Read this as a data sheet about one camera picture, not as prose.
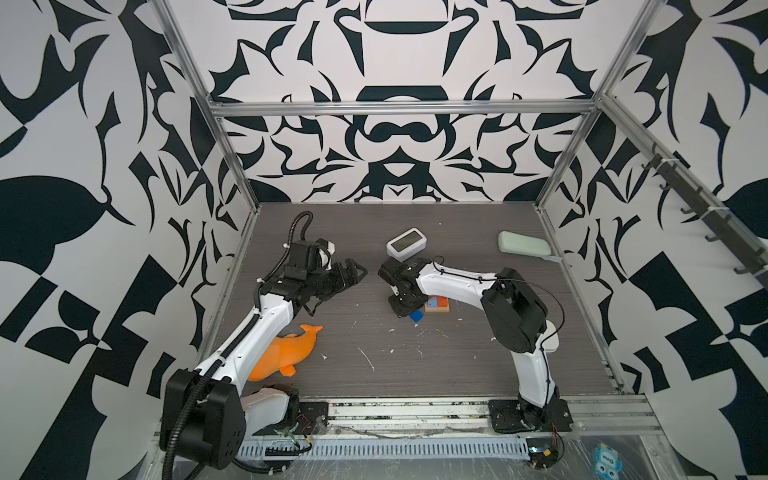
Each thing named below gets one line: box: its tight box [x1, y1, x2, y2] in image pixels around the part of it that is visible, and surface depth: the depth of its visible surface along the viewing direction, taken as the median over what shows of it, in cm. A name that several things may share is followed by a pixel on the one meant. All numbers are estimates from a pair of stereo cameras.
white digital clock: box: [386, 227, 428, 263], surface depth 106 cm
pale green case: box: [498, 230, 562, 262], surface depth 107 cm
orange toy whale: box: [247, 325, 323, 382], surface depth 82 cm
